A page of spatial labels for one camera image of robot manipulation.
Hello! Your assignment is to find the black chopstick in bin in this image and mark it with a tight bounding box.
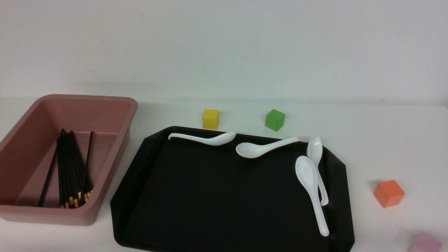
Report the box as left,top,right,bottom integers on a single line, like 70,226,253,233
63,131,85,207
69,131,84,185
56,137,65,209
59,133,74,208

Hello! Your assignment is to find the black chopstick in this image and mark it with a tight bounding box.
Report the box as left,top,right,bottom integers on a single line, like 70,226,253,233
37,129,64,207
56,137,65,209
77,131,94,205
59,133,74,208
63,131,85,207
69,131,84,185

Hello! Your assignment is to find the white spoon top left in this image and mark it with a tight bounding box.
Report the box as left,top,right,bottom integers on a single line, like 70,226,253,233
168,132,237,146

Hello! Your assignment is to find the orange cube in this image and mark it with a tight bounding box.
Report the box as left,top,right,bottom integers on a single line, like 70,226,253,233
374,179,405,209

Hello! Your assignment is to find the white spoon top middle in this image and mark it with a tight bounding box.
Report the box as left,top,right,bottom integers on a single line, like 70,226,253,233
236,136,301,159

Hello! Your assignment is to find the pink plastic bin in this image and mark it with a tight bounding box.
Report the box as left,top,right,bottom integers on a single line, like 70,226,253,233
0,94,138,225

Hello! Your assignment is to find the white spoon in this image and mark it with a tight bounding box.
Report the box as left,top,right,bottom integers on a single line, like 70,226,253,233
168,132,237,146
307,136,329,206
295,156,330,237
236,136,301,159

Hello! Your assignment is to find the pink cube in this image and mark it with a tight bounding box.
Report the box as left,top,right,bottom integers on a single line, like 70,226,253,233
408,232,443,252

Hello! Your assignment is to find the green cube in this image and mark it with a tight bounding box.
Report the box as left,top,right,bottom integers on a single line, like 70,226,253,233
265,109,286,131

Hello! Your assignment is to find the white spoon front right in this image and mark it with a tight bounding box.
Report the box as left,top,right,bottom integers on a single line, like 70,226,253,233
295,156,330,237

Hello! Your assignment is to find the black plastic tray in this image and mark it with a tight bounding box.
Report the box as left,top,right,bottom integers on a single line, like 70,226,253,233
111,126,355,252

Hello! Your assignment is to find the white spoon back right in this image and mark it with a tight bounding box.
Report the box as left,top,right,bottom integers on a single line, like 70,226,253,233
307,136,329,206

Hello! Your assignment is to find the yellow cube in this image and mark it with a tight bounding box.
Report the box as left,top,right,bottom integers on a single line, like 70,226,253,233
203,109,219,130

